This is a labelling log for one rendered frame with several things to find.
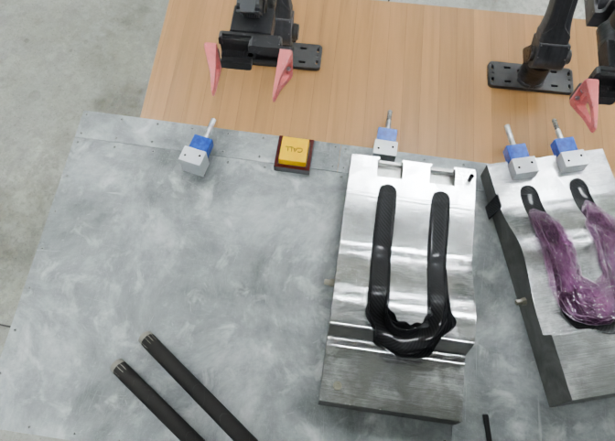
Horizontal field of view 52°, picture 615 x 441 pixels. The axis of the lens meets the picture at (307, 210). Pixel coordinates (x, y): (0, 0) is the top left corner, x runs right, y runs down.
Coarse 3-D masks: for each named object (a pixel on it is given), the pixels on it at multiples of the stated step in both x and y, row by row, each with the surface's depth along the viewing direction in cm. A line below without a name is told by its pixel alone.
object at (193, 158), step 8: (208, 128) 140; (200, 136) 138; (208, 136) 139; (192, 144) 137; (200, 144) 137; (208, 144) 137; (184, 152) 135; (192, 152) 135; (200, 152) 135; (208, 152) 137; (184, 160) 134; (192, 160) 134; (200, 160) 134; (208, 160) 138; (184, 168) 138; (192, 168) 136; (200, 168) 135; (200, 176) 138
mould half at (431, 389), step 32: (352, 160) 130; (352, 192) 128; (416, 192) 128; (448, 192) 128; (352, 224) 125; (416, 224) 125; (352, 256) 122; (416, 256) 123; (448, 256) 123; (352, 288) 115; (416, 288) 116; (448, 288) 117; (352, 320) 113; (416, 320) 112; (352, 352) 117; (384, 352) 118; (448, 352) 117; (320, 384) 117; (352, 384) 115; (384, 384) 115; (416, 384) 115; (448, 384) 115; (416, 416) 115; (448, 416) 113
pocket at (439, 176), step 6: (432, 168) 131; (438, 168) 132; (444, 168) 132; (432, 174) 132; (438, 174) 132; (444, 174) 132; (450, 174) 132; (432, 180) 132; (438, 180) 132; (444, 180) 132; (450, 180) 132
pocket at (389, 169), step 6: (378, 162) 132; (384, 162) 132; (390, 162) 132; (402, 162) 130; (378, 168) 133; (384, 168) 133; (390, 168) 133; (396, 168) 133; (402, 168) 132; (378, 174) 132; (384, 174) 132; (390, 174) 132; (396, 174) 132; (402, 174) 130
